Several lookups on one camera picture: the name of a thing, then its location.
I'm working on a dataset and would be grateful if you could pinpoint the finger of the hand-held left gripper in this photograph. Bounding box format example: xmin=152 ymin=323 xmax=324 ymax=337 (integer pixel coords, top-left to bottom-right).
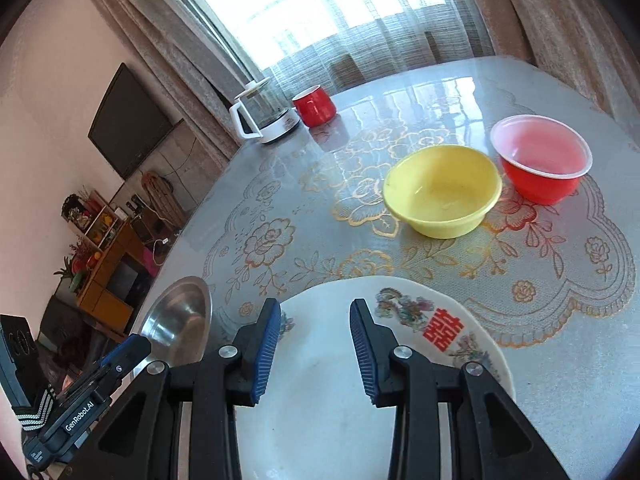
xmin=22 ymin=335 xmax=152 ymax=461

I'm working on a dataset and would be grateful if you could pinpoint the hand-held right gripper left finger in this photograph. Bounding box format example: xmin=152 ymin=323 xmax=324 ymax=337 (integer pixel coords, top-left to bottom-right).
xmin=67 ymin=298 xmax=282 ymax=480

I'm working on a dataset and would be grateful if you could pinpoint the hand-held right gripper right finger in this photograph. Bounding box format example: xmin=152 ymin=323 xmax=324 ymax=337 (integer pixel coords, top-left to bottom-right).
xmin=349 ymin=298 xmax=571 ymax=480

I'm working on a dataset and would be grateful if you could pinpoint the white plate with red characters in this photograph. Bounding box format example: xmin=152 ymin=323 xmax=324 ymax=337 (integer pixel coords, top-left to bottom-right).
xmin=235 ymin=276 xmax=516 ymax=480

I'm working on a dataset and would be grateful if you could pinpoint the stainless steel bowl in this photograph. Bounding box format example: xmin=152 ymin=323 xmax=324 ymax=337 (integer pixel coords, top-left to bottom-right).
xmin=131 ymin=276 xmax=213 ymax=368

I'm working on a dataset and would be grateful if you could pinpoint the yellow plastic bowl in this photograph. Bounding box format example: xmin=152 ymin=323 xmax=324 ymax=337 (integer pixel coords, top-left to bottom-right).
xmin=383 ymin=145 xmax=503 ymax=239

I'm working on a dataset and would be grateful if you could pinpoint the red plastic bowl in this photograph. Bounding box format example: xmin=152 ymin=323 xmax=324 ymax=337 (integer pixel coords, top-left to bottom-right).
xmin=490 ymin=114 xmax=593 ymax=206

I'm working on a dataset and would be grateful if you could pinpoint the green potted plant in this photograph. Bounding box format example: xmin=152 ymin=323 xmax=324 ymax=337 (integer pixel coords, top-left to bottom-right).
xmin=54 ymin=255 xmax=86 ymax=292

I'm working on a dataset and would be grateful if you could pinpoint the wooden cabinet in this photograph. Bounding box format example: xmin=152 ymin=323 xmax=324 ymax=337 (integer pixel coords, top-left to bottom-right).
xmin=55 ymin=220 xmax=153 ymax=333

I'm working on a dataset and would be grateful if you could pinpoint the small wooden shelf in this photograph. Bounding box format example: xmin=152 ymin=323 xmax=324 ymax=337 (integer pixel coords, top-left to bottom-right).
xmin=62 ymin=187 xmax=131 ymax=251

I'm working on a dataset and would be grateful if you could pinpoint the light wooden chair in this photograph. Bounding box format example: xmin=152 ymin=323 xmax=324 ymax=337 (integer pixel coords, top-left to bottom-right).
xmin=140 ymin=171 xmax=183 ymax=231

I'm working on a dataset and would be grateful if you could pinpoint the white glass electric kettle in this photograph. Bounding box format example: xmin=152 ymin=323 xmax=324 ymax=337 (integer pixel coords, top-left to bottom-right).
xmin=229 ymin=76 xmax=301 ymax=145

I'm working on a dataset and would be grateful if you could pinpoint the red mug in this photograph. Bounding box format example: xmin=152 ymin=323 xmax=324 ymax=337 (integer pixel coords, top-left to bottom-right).
xmin=292 ymin=85 xmax=336 ymax=128

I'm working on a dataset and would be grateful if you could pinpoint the black flat screen television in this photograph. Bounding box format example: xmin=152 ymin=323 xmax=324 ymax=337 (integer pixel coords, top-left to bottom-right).
xmin=88 ymin=63 xmax=185 ymax=180

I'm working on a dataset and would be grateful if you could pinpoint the dark wooden dining chair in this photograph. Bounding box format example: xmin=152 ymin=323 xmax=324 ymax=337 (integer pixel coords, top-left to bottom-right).
xmin=327 ymin=57 xmax=363 ymax=92

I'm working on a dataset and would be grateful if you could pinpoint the white sheer curtain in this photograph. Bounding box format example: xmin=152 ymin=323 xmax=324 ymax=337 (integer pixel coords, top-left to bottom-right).
xmin=165 ymin=0 xmax=496 ymax=96

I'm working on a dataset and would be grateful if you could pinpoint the beige curtain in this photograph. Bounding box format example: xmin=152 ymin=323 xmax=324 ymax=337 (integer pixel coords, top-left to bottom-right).
xmin=452 ymin=0 xmax=640 ymax=116
xmin=75 ymin=0 xmax=261 ymax=146

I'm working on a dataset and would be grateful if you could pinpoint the barred window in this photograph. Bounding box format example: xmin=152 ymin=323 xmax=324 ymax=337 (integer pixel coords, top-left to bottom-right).
xmin=190 ymin=0 xmax=451 ymax=61

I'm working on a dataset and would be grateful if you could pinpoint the black wall cable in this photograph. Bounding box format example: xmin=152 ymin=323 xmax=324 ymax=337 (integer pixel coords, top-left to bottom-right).
xmin=160 ymin=152 xmax=193 ymax=176

